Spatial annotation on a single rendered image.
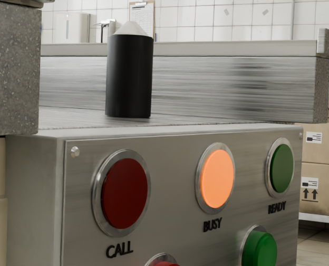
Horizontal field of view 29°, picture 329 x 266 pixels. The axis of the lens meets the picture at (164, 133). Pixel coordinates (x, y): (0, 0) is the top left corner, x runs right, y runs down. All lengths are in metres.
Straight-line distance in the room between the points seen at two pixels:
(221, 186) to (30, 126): 0.14
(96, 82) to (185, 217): 0.27
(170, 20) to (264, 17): 0.75
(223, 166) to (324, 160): 3.65
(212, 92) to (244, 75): 0.03
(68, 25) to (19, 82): 5.08
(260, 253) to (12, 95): 0.21
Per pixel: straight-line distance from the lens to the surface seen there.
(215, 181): 0.35
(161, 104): 0.54
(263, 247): 0.40
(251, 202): 0.40
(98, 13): 5.29
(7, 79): 0.24
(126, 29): 0.44
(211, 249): 0.37
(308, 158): 4.04
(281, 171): 0.43
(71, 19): 5.30
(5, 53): 0.24
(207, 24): 4.77
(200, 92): 0.52
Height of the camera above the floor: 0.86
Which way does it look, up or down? 4 degrees down
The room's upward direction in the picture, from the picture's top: 2 degrees clockwise
